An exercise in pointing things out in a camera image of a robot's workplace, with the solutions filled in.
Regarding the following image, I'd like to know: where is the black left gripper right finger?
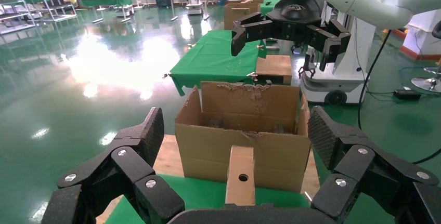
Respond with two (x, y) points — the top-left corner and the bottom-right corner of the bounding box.
(307, 105), (441, 224)

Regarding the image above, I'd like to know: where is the plain green tablecloth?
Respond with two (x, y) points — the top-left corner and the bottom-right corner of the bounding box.
(169, 29), (268, 96)

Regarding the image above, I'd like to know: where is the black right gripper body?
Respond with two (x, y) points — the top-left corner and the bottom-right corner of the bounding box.
(267, 0), (331, 42)

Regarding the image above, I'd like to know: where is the black floor cable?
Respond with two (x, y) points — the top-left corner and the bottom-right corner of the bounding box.
(356, 29), (394, 130)

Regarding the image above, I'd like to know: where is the flat closed cardboard box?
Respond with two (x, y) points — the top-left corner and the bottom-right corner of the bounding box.
(255, 55), (293, 85)

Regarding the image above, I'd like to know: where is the white wheeled robot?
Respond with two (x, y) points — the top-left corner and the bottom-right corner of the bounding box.
(299, 9), (378, 106)

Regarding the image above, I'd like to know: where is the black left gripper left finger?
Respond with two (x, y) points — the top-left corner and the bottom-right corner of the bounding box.
(41, 107), (185, 224)

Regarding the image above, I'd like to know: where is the black power adapter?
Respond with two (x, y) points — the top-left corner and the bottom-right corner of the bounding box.
(393, 89), (422, 101)

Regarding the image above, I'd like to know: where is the small cardboard box with hole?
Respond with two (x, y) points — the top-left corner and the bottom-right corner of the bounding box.
(225, 146), (256, 206)

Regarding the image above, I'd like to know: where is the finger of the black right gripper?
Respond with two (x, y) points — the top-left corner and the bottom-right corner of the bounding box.
(306, 19), (352, 72)
(230, 11), (276, 57)

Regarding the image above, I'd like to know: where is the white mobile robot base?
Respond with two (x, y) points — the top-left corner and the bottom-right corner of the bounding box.
(186, 1), (204, 16)

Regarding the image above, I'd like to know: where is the tall brown shipping carton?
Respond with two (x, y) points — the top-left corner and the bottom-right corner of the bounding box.
(224, 0), (265, 30)

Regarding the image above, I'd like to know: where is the white partition with red base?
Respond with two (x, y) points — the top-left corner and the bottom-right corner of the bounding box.
(401, 9), (441, 61)

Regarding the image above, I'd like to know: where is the chrome chair base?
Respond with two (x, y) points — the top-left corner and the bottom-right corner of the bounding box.
(411, 65), (441, 94)

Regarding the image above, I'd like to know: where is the green cloth covered table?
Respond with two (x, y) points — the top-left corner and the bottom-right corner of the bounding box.
(80, 0), (133, 9)
(259, 0), (283, 17)

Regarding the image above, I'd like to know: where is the large open cardboard carton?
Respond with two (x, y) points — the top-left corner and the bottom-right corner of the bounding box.
(174, 81), (312, 194)

